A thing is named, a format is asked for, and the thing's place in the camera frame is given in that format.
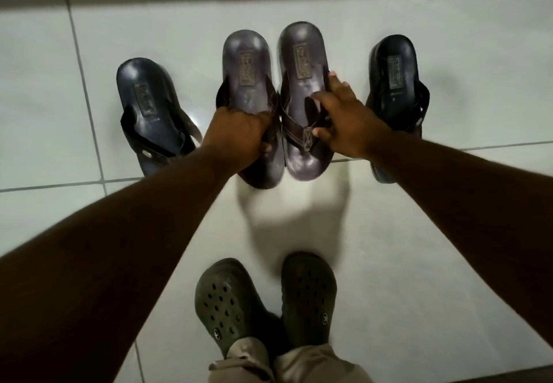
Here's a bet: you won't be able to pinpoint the person's right hand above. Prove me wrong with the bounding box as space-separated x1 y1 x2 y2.
311 72 393 161

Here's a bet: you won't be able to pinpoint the person's left forearm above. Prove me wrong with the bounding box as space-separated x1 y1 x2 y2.
0 143 236 383

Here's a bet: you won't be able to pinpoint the olive green perforated clog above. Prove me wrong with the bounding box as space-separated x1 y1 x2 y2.
194 258 277 359
281 252 338 349

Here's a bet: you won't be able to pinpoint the beige trousers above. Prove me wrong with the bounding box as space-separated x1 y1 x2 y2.
207 337 363 383

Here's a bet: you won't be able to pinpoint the brown flip-flop sandal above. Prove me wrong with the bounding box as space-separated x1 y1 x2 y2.
215 29 286 190
276 21 342 182

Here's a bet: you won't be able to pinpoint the person's left hand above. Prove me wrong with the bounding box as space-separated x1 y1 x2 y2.
202 106 278 176

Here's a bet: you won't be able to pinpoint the person's right forearm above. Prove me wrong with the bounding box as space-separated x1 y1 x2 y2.
367 130 553 350

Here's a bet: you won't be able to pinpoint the dark navy flip-flop sandal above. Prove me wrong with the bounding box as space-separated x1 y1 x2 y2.
365 35 431 185
116 57 203 177

